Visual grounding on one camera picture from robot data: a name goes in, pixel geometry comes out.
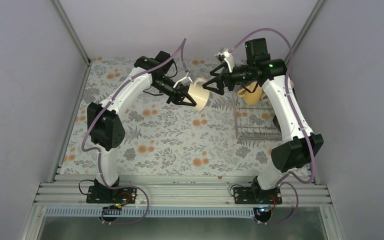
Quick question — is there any aluminium mounting rail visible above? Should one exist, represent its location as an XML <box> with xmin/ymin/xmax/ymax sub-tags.
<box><xmin>33</xmin><ymin>181</ymin><xmax>333</xmax><ymax>207</ymax></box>

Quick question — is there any yellow mug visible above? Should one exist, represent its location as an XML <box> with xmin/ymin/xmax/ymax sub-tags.
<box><xmin>237</xmin><ymin>81</ymin><xmax>263</xmax><ymax>105</ymax></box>

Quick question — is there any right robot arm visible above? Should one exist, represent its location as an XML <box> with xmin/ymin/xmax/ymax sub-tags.
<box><xmin>202</xmin><ymin>38</ymin><xmax>324</xmax><ymax>204</ymax></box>

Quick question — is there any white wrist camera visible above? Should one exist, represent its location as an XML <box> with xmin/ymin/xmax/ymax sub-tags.
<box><xmin>173</xmin><ymin>75</ymin><xmax>193</xmax><ymax>89</ymax></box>
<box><xmin>214</xmin><ymin>47</ymin><xmax>236</xmax><ymax>73</ymax></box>

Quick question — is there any floral white mug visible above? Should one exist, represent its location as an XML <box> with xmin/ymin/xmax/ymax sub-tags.
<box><xmin>260</xmin><ymin>92</ymin><xmax>270</xmax><ymax>103</ymax></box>

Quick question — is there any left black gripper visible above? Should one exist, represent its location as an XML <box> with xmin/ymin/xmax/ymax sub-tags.
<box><xmin>150</xmin><ymin>76</ymin><xmax>197</xmax><ymax>106</ymax></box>

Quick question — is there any wire dish rack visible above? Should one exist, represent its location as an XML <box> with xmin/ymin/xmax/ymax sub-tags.
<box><xmin>230</xmin><ymin>82</ymin><xmax>282</xmax><ymax>141</ymax></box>

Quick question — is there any white slotted cable duct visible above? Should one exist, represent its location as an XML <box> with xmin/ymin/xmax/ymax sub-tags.
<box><xmin>43</xmin><ymin>206</ymin><xmax>255</xmax><ymax>219</ymax></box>

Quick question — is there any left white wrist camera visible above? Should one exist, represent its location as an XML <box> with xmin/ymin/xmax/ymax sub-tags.
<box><xmin>173</xmin><ymin>75</ymin><xmax>193</xmax><ymax>89</ymax></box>

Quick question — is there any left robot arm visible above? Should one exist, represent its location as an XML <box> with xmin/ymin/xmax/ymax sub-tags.
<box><xmin>82</xmin><ymin>51</ymin><xmax>197</xmax><ymax>203</ymax></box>

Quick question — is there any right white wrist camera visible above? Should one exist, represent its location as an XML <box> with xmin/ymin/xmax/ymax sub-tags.
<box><xmin>214</xmin><ymin>47</ymin><xmax>236</xmax><ymax>73</ymax></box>

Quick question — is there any floral table mat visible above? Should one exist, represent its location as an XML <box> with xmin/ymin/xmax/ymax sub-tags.
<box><xmin>60</xmin><ymin>57</ymin><xmax>281</xmax><ymax>177</ymax></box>

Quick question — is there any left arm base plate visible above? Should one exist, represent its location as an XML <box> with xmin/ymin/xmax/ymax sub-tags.
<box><xmin>86</xmin><ymin>186</ymin><xmax>137</xmax><ymax>205</ymax></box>

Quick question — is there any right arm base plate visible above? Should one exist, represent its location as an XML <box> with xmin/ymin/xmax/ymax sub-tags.
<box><xmin>232</xmin><ymin>186</ymin><xmax>283</xmax><ymax>205</ymax></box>

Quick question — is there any cream ribbed mug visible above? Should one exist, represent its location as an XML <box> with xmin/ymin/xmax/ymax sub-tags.
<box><xmin>188</xmin><ymin>77</ymin><xmax>210</xmax><ymax>112</ymax></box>

